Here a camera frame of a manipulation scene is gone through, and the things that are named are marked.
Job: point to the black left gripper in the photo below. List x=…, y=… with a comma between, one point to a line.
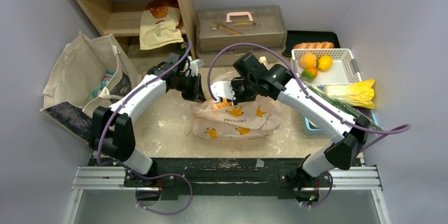
x=196, y=94

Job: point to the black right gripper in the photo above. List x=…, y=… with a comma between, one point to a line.
x=236, y=89

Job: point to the translucent banana print plastic bag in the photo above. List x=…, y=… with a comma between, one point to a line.
x=256, y=119

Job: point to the orange fruit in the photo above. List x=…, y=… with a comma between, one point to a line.
x=308, y=60

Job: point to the beige canvas tote bag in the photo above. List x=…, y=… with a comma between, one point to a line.
x=79, y=70

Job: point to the green onion bundle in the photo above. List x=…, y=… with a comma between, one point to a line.
x=355, y=111

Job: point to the yellow leaf napa cabbage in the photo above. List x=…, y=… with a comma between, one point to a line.
x=359, y=94

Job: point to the orange corn cob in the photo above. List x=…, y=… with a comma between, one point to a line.
x=222, y=104

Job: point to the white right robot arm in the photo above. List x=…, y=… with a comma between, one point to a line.
x=346, y=131

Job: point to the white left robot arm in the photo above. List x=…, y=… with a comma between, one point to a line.
x=112, y=130

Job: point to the green glass bottle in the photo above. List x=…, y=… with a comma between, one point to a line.
x=182, y=48

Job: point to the red green mango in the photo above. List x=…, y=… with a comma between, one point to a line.
x=309, y=75

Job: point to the grey plastic toolbox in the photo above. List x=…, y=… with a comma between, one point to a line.
x=220, y=27

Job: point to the bread paper bag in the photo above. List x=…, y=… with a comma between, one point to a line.
x=159, y=24

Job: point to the black tray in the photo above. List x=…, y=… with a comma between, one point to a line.
x=297, y=37

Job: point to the blue plastic basket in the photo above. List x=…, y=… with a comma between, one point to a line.
x=310, y=127

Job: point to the yellow mango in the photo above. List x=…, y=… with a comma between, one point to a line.
x=324, y=63

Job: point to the snack packet in tote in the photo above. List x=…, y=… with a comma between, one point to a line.
x=105, y=81

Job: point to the bread loaf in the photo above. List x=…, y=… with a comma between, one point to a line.
x=314, y=45

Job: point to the white plastic basket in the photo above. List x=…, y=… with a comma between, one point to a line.
x=344, y=69

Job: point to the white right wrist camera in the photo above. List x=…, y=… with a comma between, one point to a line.
x=222, y=90

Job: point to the black mounting rail base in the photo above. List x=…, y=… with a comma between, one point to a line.
x=243, y=177

